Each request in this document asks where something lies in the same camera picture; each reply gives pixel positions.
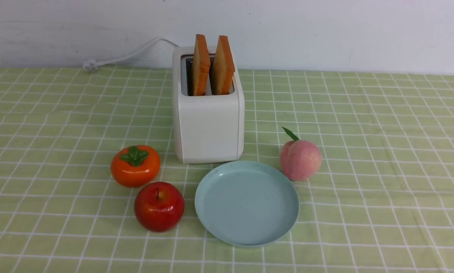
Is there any green checkered tablecloth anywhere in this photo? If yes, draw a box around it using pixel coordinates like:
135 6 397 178
0 67 454 273

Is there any toasted bread slice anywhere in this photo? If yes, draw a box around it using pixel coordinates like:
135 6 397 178
192 33 210 96
210 36 235 95

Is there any white toaster power cable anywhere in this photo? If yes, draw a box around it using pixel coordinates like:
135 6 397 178
83 37 179 72

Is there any light blue round plate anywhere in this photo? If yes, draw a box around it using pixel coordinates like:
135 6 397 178
194 161 300 248

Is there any orange persimmon with green leaves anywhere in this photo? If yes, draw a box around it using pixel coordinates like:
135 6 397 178
110 145 161 188

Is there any white two-slot toaster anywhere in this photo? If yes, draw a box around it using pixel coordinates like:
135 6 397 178
172 46 246 164

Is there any pink peach with leaf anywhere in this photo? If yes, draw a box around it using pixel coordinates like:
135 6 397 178
280 127 322 181

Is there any red apple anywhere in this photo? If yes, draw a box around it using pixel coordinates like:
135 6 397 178
134 181 185 232

